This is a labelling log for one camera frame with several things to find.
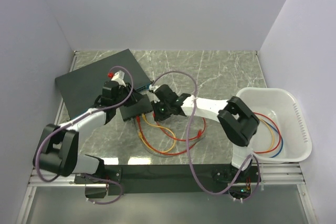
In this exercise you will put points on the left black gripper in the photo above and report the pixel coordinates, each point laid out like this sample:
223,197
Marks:
136,96

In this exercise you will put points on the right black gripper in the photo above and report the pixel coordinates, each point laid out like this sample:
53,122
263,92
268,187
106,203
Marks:
158,116

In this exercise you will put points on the small black box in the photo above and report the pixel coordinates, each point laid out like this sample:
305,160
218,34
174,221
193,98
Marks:
142,107

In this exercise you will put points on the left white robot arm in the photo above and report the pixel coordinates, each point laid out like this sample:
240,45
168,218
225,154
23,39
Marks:
57,151

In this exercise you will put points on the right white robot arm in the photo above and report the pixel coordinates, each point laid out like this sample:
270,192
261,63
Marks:
236,118

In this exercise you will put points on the white plastic bin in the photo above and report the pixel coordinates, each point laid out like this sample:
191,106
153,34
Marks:
280,109

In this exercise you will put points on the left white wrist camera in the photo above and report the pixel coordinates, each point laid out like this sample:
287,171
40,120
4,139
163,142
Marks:
117,76

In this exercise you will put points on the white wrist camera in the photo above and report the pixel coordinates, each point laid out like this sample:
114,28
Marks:
152,89
117,76

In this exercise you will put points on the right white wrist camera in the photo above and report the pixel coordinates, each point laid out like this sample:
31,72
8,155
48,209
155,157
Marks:
152,89

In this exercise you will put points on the large black network switch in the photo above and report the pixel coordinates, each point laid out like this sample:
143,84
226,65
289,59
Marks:
79,88

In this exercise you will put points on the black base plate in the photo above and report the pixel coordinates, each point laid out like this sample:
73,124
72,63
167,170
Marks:
170,178

